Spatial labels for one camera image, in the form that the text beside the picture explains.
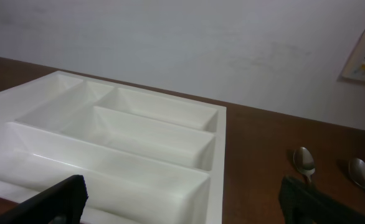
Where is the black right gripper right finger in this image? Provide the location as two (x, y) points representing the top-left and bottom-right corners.
(278, 176), (365, 224)

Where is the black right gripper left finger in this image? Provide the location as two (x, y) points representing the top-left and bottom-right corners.
(0, 175), (88, 224)

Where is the metal spoon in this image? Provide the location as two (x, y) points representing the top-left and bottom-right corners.
(293, 147), (315, 186)
(348, 158), (365, 191)

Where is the white plastic cutlery tray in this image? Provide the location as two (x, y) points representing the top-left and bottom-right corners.
(0, 71), (227, 224)

